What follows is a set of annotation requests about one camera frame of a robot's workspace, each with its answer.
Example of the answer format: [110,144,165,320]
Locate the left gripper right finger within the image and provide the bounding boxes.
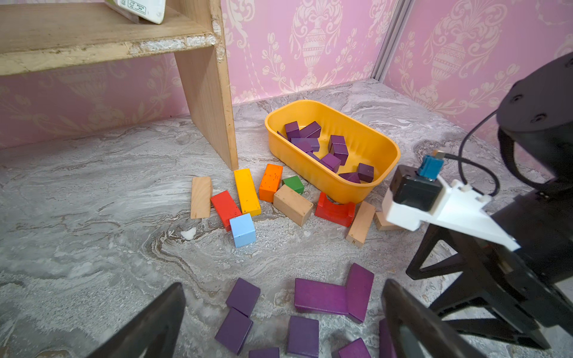
[382,279,484,357]

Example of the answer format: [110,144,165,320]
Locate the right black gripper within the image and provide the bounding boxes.
[406,210,572,349]

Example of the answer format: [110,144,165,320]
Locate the yellow long brick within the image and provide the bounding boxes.
[234,169,261,216]

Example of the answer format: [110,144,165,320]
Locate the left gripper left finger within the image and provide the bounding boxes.
[90,282,186,357]

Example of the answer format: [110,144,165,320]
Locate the purple brick centre long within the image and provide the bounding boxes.
[294,278,349,316]

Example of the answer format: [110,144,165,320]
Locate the natural wood brick small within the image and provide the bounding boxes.
[346,201,376,248]

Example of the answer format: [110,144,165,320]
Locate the wooden two-tier shelf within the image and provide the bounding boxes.
[1,1,239,170]

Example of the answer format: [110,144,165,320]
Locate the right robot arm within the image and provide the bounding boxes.
[406,55,572,350]

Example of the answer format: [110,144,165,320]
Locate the beige wood brick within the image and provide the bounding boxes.
[273,185,313,227]

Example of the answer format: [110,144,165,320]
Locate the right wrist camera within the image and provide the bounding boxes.
[382,151,521,251]

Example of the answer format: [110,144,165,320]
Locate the orange brick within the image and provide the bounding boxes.
[259,163,283,203]

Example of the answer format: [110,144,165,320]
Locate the green brick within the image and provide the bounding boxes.
[283,175,304,195]

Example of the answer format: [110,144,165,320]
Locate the green white juice carton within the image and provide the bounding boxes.
[104,0,167,25]

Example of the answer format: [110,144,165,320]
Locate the red long brick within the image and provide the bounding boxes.
[210,190,243,231]

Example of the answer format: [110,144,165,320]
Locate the yellow plastic storage bin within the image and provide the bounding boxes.
[265,100,401,204]

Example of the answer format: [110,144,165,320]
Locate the purple small square brick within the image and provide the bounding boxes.
[286,316,319,357]

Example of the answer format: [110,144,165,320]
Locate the small red brick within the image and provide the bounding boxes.
[315,192,356,228]

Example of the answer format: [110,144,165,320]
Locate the light blue brick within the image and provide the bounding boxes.
[230,213,256,248]

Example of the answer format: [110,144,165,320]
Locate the natural wood brick near shelf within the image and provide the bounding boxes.
[190,177,213,219]

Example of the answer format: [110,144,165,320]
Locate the engraved natural wood brick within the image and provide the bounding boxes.
[374,212,403,231]

